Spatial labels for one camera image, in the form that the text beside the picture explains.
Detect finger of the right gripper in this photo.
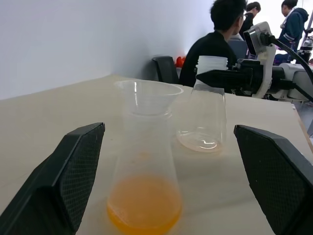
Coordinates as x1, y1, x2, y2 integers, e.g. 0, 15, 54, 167
196, 69, 254, 93

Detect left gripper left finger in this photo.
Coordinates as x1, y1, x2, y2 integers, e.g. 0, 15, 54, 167
0, 122, 106, 235

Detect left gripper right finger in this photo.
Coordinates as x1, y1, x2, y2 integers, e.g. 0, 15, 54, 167
233, 124, 313, 235

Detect flask with orange liquid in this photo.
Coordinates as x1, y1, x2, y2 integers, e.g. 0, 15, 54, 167
175, 55, 227, 154
107, 110, 183, 235

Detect clear plastic funnel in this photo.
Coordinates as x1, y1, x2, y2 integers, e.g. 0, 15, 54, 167
113, 80, 184, 116

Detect person in black sweater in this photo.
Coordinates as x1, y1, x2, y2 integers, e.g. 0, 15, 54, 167
178, 0, 248, 88

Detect person with glasses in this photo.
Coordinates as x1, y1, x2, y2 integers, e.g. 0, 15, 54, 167
238, 1, 262, 41

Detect black chair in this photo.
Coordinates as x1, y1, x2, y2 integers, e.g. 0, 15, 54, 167
151, 55, 179, 85

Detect person in blue hoodie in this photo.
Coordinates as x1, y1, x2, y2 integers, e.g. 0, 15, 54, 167
278, 0, 310, 53

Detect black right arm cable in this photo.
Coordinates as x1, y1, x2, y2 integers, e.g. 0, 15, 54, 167
259, 32, 313, 76

